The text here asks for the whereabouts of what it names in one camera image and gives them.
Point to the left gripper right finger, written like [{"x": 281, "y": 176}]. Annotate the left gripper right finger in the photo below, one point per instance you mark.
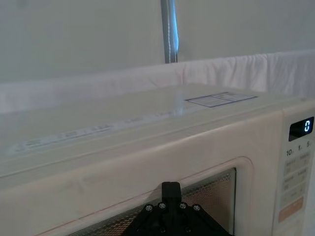
[{"x": 192, "y": 221}]

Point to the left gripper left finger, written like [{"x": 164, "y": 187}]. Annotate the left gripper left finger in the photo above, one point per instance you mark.
[{"x": 155, "y": 221}]

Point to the cream microwave oven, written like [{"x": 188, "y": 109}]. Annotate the cream microwave oven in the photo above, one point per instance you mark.
[{"x": 123, "y": 152}]

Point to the oven control panel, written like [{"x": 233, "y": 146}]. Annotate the oven control panel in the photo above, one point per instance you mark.
[{"x": 297, "y": 172}]

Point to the white curtain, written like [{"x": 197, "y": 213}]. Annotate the white curtain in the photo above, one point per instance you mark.
[{"x": 73, "y": 37}]

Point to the grey striped post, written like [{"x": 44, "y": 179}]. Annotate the grey striped post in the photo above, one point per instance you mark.
[{"x": 169, "y": 32}]

